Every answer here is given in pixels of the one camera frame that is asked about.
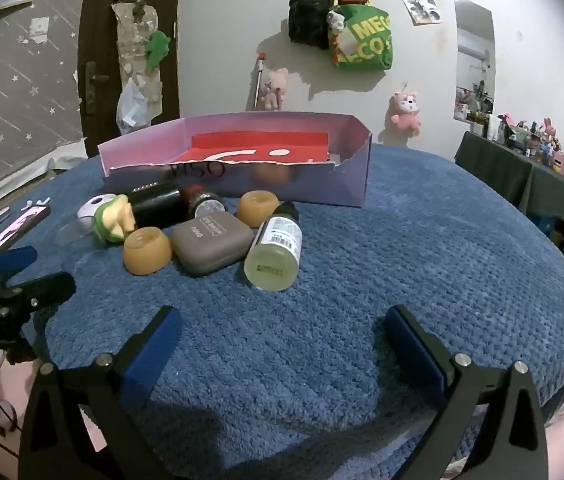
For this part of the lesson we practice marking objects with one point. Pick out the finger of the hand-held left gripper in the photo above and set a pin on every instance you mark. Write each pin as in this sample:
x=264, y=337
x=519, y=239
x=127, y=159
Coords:
x=47, y=290
x=12, y=259

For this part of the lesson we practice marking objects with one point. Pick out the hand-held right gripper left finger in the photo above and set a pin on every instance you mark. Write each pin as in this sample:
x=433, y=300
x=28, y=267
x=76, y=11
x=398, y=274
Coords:
x=154, y=355

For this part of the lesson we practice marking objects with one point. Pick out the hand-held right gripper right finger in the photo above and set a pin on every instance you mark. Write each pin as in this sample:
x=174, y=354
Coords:
x=414, y=355

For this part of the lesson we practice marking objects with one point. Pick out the clear plastic cup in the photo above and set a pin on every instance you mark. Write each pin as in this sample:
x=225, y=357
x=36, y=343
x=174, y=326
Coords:
x=74, y=235

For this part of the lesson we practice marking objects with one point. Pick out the white oval case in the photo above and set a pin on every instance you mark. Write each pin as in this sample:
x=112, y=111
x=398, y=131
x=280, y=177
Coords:
x=89, y=206

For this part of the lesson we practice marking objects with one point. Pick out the green and yellow toy figure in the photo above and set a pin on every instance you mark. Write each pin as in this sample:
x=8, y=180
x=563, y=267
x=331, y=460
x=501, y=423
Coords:
x=112, y=220

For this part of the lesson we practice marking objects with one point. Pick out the amber rubber cup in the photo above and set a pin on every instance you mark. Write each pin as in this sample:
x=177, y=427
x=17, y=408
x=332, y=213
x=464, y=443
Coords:
x=147, y=255
x=257, y=210

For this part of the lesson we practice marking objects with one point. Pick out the grey rounded case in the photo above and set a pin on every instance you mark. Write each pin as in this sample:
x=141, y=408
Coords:
x=212, y=245

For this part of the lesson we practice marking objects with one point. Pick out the black studded roller massager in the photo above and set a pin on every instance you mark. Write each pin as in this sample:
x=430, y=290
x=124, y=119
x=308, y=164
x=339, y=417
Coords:
x=157, y=205

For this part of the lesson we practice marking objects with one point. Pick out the dropper bottle with black cap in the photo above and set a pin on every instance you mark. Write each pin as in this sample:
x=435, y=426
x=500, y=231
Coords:
x=274, y=245

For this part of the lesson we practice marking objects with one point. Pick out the purple cardboard box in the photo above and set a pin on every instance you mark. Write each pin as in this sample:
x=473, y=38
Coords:
x=312, y=185

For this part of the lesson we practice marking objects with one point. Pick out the smartphone with pink screen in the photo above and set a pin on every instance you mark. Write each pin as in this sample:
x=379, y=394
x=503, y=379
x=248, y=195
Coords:
x=17, y=227

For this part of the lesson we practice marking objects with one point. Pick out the clear plastic bag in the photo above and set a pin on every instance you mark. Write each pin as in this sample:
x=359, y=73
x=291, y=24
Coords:
x=132, y=110

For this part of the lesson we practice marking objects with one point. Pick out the table with dark green cloth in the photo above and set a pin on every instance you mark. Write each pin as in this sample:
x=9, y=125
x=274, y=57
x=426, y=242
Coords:
x=502, y=170

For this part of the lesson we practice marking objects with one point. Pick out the red printed paper sheet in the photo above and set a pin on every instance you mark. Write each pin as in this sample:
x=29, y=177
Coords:
x=262, y=142

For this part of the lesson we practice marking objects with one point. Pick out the dark wooden door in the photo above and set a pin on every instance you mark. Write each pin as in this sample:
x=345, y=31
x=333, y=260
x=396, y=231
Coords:
x=102, y=35

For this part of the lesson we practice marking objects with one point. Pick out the pink plush pig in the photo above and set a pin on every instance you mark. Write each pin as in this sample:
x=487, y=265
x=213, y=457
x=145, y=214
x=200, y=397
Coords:
x=406, y=112

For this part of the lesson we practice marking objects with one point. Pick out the row of bottles and figurines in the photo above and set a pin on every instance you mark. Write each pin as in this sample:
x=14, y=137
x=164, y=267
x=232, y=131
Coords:
x=537, y=145

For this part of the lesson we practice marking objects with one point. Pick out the clear hanging pocket organizer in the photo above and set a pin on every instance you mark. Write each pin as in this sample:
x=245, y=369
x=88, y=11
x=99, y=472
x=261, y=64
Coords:
x=132, y=45

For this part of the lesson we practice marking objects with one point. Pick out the green plush toy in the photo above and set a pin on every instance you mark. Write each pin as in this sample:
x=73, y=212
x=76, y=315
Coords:
x=158, y=50

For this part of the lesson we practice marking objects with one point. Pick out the small pink plush toy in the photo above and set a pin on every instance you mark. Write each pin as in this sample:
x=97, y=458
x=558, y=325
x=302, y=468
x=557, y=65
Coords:
x=276, y=85

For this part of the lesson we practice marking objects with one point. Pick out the green tote bag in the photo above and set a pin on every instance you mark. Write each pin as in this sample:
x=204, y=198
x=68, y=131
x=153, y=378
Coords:
x=364, y=40

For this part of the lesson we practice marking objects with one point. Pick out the small white plush toy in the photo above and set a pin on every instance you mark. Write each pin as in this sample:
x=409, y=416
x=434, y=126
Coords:
x=335, y=21

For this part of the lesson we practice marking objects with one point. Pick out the black backpack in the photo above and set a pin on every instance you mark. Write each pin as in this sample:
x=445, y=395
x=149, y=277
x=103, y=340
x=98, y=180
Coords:
x=308, y=17

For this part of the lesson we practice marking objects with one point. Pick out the wall mirror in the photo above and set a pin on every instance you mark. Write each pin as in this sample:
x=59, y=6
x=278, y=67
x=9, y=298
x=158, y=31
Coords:
x=474, y=25

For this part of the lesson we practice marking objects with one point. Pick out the photo collage on wall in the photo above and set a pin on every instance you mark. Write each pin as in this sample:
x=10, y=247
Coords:
x=419, y=4

